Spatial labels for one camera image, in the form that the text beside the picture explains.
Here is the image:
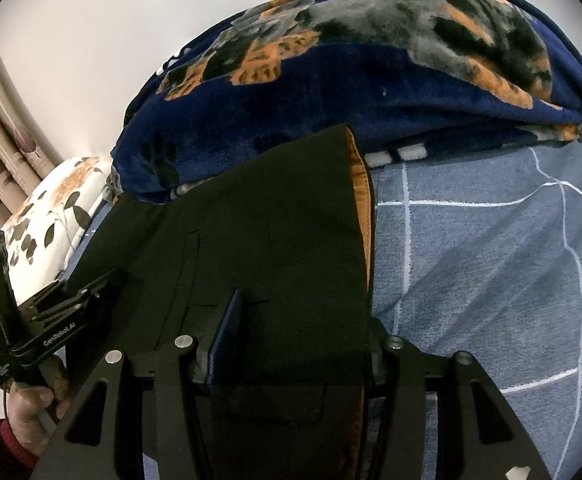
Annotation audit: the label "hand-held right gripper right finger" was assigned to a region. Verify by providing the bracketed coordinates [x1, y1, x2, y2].
[370, 321, 554, 480]

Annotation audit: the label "navy dog print blanket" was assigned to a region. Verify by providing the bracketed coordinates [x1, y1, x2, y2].
[111, 0, 582, 206]

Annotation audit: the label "person's left hand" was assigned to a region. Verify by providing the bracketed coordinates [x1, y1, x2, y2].
[5, 357, 74, 458]

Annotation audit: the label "blue grid bedsheet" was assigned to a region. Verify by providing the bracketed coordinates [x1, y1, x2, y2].
[61, 130, 582, 480]

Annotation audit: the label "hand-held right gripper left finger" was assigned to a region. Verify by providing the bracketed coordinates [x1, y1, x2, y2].
[30, 287, 245, 480]

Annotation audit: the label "beige curtain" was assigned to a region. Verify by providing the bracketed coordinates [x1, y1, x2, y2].
[0, 25, 59, 246]

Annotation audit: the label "white floral pillow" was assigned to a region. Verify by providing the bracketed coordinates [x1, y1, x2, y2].
[0, 156, 122, 321]

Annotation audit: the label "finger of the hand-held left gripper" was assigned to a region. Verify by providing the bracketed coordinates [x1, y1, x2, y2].
[63, 268, 129, 311]

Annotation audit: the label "black pants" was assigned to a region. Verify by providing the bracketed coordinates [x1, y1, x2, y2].
[63, 125, 376, 480]

